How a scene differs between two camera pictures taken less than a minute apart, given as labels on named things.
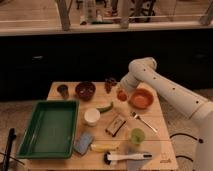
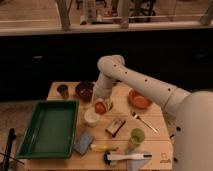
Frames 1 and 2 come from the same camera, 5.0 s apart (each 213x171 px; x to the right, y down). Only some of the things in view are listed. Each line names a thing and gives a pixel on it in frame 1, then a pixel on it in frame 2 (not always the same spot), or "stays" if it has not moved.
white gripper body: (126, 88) → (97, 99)
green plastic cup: (137, 136) stays
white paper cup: (91, 115) stays
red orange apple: (121, 95) → (100, 108)
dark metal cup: (63, 91) stays
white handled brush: (108, 157) stays
